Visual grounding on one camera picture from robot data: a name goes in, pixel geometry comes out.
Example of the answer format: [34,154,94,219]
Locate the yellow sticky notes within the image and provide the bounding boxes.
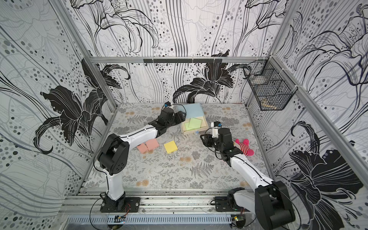
[164,141,178,154]

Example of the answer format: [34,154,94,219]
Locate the green sticky notes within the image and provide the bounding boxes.
[189,118,202,129]
[185,122,193,131]

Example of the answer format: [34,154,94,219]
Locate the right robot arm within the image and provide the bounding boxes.
[200,127,298,230]

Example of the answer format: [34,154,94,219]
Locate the pink sticky notes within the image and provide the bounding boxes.
[145,139,159,151]
[137,143,149,154]

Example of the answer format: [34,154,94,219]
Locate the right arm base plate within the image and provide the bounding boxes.
[210,196,249,212]

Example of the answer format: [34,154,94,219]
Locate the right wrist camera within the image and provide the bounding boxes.
[210,121,222,138]

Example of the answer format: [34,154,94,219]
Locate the black wire basket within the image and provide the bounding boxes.
[242,57,298,111]

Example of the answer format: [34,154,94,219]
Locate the pink striped plush toy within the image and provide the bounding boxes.
[234,139,255,156]

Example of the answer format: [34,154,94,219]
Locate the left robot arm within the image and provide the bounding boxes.
[96,104,186,201]

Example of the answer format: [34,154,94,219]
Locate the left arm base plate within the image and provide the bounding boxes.
[100,196,141,213]

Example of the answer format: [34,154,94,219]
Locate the white slotted cable duct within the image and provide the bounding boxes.
[67,214,232,225]

